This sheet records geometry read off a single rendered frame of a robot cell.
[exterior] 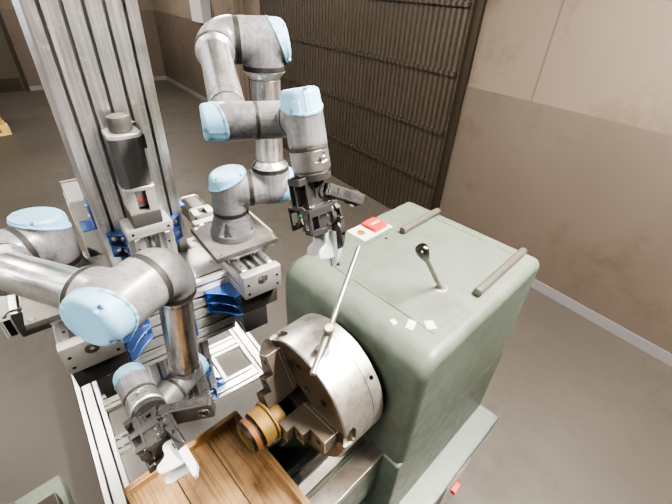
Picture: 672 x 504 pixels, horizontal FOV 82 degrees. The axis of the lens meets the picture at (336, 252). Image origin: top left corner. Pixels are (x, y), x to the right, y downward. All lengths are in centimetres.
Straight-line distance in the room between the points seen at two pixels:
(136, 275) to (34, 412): 192
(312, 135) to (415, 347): 49
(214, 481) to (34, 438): 155
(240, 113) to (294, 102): 13
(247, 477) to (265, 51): 108
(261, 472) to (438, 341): 55
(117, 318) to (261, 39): 76
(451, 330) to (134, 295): 65
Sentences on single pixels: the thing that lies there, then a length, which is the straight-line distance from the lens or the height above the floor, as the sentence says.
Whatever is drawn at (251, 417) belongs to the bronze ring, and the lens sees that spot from 91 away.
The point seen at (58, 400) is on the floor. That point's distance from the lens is 264.
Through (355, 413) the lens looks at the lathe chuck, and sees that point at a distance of 88.
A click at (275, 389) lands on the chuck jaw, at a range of 91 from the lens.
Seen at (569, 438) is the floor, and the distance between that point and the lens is 254.
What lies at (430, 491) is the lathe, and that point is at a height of 54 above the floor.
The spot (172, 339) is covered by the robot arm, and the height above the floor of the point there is 118.
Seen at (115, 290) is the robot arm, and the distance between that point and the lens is 77.
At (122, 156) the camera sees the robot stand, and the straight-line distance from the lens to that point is 121.
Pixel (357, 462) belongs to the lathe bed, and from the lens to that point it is 114.
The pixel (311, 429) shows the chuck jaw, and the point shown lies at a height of 111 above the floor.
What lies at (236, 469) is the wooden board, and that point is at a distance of 112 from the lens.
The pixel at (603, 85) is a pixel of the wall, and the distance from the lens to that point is 292.
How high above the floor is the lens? 188
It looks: 35 degrees down
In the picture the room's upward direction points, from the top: 3 degrees clockwise
